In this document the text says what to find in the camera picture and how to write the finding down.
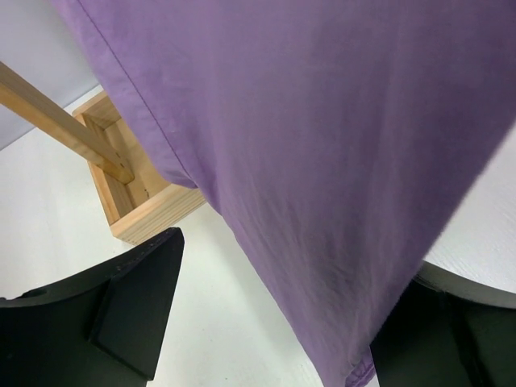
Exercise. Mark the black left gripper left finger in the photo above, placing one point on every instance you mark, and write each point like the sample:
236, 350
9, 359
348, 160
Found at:
103, 326

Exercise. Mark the purple trousers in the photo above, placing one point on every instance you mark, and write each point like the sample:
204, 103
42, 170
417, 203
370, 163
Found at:
335, 138

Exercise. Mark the wooden clothes rack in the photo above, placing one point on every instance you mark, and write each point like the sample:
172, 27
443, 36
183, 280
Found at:
138, 203

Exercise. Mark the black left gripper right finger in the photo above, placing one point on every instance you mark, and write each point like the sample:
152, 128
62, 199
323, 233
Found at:
447, 330

